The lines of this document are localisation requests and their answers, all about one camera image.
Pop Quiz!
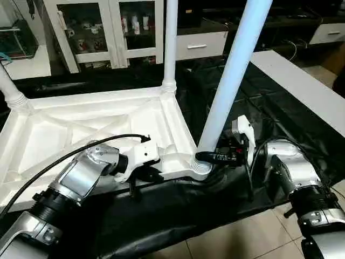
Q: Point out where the white plastic table top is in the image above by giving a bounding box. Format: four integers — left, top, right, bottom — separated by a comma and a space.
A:
0, 86, 213, 208

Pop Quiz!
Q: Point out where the white plastic table leg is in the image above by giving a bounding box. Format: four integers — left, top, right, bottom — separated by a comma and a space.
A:
0, 63, 35, 113
190, 0, 273, 173
161, 0, 178, 95

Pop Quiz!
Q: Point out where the black shiny table mat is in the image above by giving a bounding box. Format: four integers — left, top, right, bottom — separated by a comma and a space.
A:
0, 56, 345, 259

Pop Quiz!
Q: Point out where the white side table board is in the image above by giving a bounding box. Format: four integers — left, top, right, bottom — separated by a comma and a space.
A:
249, 50, 345, 160

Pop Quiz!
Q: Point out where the white drawer unit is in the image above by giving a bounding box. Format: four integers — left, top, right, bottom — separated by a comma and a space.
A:
308, 23, 345, 45
175, 31, 230, 62

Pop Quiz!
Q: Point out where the white glass door cabinet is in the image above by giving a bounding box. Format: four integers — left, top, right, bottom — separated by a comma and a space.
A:
44, 0, 165, 73

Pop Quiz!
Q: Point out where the dark brown round pouf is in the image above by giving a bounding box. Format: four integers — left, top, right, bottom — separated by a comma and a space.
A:
333, 72, 345, 92

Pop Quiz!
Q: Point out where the brown cardboard box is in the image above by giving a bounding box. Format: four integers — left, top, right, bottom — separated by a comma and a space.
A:
320, 40, 345, 73

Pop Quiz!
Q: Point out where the black box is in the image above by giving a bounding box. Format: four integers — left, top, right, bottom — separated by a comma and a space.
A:
177, 0, 203, 28

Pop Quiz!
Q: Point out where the white floor cable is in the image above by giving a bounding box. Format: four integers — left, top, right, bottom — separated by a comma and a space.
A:
285, 39, 308, 62

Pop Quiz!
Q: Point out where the glass tank metal frame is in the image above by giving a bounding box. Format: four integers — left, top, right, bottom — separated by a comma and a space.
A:
0, 18, 38, 59

